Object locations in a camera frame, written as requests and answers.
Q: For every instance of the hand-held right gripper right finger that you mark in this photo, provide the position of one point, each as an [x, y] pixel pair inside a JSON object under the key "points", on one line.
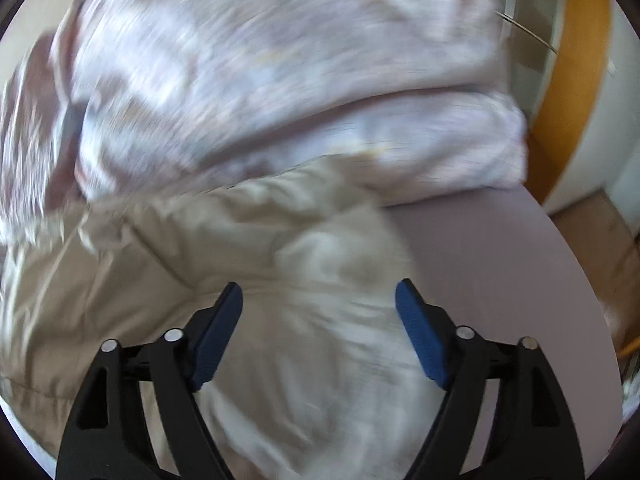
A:
{"points": [[422, 335]]}

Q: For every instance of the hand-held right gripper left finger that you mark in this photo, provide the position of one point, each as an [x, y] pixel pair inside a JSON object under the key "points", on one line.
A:
{"points": [[215, 335]]}

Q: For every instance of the cream puffer jacket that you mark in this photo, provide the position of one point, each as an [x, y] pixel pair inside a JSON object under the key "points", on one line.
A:
{"points": [[210, 260]]}

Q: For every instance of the wooden wardrobe with glass doors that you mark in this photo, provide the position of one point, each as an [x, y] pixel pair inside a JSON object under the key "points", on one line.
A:
{"points": [[575, 85]]}

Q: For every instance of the bed with lilac sheet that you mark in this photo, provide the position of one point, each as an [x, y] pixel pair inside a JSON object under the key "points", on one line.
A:
{"points": [[490, 270]]}

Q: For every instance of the pink floral duvet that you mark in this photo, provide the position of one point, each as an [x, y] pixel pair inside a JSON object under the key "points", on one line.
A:
{"points": [[250, 85]]}

